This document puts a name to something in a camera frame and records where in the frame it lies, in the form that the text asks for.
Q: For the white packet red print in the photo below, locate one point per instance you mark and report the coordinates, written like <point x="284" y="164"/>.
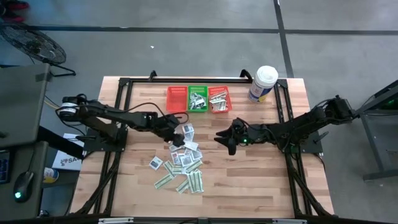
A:
<point x="175" y="158"/>

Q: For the orange plastic basket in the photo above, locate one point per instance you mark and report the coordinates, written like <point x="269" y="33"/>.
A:
<point x="177" y="102"/>
<point x="217" y="89"/>

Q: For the dark grey desk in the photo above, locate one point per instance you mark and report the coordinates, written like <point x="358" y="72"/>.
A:
<point x="38" y="205"/>

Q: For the black computer mouse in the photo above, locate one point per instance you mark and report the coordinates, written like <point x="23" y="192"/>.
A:
<point x="24" y="186"/>

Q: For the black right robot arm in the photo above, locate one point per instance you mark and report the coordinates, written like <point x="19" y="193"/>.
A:
<point x="295" y="124"/>

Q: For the black aluminium table frame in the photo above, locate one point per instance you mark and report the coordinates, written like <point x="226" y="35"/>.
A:
<point x="202" y="80"/>

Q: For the white blue wipes canister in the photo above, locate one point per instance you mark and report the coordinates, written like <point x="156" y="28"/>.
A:
<point x="264" y="77"/>

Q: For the white printed box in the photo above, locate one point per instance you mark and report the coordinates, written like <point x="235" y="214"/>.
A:
<point x="66" y="161"/>

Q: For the black metal cart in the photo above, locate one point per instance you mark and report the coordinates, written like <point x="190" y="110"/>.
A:
<point x="373" y="102"/>

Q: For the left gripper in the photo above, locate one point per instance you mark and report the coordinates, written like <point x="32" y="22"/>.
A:
<point x="168" y="124"/>

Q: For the green plastic basket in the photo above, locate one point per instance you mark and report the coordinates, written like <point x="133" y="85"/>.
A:
<point x="197" y="88"/>

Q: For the black floor fan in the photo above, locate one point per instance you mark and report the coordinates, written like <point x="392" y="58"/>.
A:
<point x="34" y="43"/>

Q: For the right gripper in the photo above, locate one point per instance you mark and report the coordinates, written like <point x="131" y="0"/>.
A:
<point x="240" y="133"/>

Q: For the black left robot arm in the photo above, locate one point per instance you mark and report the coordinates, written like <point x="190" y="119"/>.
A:
<point x="124" y="116"/>

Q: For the yellow blue can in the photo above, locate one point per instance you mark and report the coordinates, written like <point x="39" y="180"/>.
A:
<point x="51" y="175"/>

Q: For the black keyboard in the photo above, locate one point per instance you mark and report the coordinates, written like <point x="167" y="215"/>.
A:
<point x="4" y="166"/>

